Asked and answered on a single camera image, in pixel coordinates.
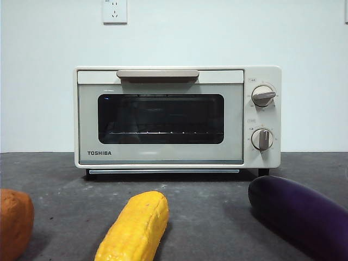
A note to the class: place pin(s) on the beige oven control knob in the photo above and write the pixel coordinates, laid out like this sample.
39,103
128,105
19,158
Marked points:
262,140
261,95

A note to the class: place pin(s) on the purple eggplant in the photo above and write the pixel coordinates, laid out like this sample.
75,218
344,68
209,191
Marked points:
293,212

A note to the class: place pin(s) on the white wall socket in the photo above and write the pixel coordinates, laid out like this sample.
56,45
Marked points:
115,16

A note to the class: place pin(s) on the black oven foot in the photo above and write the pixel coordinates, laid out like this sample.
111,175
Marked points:
91,176
263,172

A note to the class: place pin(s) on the orange sweet potato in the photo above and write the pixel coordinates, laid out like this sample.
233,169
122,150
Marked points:
13,223

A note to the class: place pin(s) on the yellow corn cob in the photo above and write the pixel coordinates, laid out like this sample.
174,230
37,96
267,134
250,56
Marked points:
136,225

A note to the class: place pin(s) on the cream Toshiba toaster oven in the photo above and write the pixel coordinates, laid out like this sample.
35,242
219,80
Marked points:
274,163

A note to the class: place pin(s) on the glass oven door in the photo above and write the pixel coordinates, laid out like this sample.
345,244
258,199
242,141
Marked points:
89,122

